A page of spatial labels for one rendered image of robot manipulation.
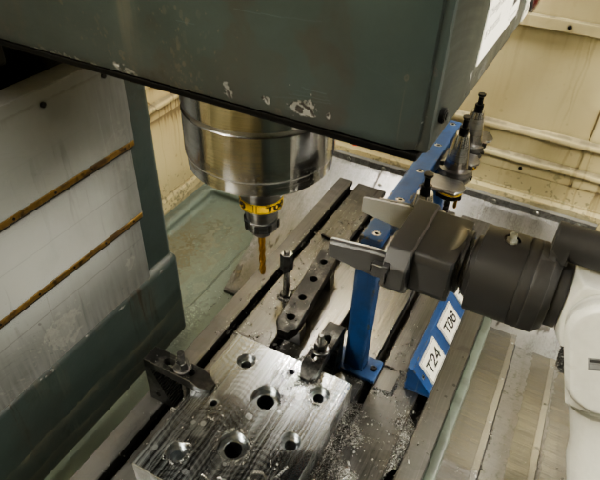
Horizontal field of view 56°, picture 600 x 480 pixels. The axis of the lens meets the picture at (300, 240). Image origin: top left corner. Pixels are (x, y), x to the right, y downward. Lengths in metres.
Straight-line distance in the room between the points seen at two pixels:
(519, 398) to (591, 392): 0.83
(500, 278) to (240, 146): 0.27
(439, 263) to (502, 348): 0.95
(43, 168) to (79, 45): 0.48
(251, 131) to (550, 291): 0.30
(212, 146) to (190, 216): 1.48
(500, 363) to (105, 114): 1.01
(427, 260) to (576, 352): 0.15
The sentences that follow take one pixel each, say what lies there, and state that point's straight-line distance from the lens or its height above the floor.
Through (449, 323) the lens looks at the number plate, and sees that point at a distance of 1.19.
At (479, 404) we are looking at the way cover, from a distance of 1.32.
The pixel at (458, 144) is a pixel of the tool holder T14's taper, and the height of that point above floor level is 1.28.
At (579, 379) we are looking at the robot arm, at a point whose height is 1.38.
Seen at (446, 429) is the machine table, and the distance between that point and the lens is 1.12.
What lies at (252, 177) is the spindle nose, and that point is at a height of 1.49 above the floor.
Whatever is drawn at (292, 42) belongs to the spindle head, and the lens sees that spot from 0.40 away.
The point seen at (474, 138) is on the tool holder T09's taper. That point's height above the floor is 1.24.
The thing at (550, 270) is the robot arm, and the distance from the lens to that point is 0.55.
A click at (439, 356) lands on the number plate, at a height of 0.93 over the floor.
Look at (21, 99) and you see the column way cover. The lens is 0.93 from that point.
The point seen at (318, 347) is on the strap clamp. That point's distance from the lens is 0.98.
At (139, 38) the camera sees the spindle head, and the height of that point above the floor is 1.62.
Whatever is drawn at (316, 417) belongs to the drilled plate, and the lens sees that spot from 0.95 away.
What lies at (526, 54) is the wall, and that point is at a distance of 1.55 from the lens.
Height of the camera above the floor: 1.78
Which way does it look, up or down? 39 degrees down
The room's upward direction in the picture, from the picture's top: 2 degrees clockwise
